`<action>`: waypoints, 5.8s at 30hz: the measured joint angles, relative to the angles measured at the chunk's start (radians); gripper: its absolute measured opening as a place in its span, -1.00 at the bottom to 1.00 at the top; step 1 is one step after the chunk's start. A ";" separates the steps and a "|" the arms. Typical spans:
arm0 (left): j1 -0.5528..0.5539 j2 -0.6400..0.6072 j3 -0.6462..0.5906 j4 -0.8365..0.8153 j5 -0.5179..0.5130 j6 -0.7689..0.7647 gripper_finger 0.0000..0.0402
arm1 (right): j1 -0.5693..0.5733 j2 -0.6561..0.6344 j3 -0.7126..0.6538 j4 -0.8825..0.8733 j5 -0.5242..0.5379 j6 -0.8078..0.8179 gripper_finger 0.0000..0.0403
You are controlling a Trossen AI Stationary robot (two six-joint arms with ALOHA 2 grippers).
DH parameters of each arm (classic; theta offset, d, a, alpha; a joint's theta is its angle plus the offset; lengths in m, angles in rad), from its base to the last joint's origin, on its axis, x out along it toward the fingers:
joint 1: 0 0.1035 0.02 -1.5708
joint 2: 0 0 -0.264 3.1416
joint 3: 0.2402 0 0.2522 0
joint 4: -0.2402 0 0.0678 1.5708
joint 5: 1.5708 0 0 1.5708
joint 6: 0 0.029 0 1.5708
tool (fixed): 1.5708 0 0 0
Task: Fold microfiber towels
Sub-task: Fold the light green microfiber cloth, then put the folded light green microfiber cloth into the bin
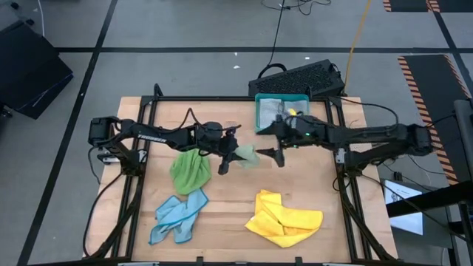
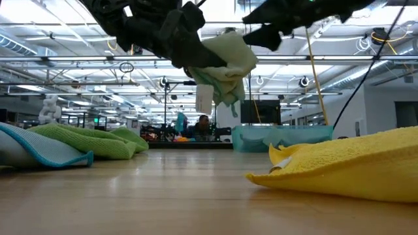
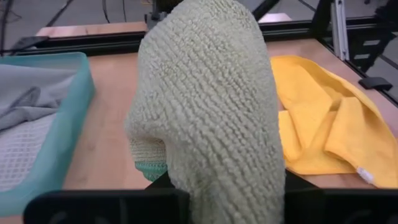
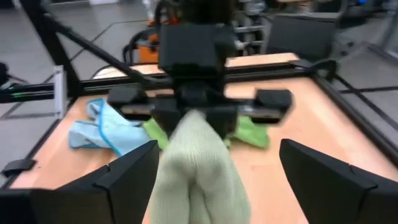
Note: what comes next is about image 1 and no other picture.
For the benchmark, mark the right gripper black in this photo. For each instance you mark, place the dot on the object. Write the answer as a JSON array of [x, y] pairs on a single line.
[[299, 133]]

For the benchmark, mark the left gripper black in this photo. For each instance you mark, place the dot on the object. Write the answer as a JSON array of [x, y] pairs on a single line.
[[221, 146]]

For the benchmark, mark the pale green teal-edged towel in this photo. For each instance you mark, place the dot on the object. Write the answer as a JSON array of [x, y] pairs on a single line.
[[249, 155]]

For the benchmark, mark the light grey waffle towel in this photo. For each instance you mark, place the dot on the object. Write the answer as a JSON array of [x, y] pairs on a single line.
[[267, 111]]

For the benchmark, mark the bright green microfiber towel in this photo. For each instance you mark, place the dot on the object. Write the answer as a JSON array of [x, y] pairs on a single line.
[[190, 173]]

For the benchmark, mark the yellow microfiber towel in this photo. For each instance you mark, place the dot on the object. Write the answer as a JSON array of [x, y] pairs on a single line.
[[284, 221]]

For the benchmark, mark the light blue microfiber towel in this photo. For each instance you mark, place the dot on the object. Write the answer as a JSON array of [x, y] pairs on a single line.
[[173, 218]]

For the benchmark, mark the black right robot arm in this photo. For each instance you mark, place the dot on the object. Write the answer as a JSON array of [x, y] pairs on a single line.
[[369, 136]]

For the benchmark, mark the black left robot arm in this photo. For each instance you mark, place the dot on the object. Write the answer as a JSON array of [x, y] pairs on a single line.
[[148, 136]]

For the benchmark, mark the teal plastic bin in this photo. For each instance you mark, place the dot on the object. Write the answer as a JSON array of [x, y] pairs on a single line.
[[281, 96]]

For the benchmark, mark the black perforated computer case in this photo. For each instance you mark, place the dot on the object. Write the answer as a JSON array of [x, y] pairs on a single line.
[[295, 79]]

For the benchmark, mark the white printed sign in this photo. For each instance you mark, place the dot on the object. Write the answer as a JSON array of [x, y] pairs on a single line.
[[404, 221]]

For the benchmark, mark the black stand beam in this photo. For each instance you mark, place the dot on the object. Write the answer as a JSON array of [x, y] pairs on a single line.
[[425, 201]]

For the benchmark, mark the large black hazard-striped mat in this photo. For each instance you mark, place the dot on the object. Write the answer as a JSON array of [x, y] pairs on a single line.
[[432, 103]]

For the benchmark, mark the narrow black hazard-striped mat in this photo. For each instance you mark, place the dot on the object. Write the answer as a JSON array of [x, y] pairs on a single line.
[[406, 4]]

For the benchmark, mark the large black case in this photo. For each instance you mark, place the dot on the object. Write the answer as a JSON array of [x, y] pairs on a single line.
[[29, 70]]

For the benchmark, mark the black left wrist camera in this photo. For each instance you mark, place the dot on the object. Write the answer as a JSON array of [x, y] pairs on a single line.
[[212, 130]]

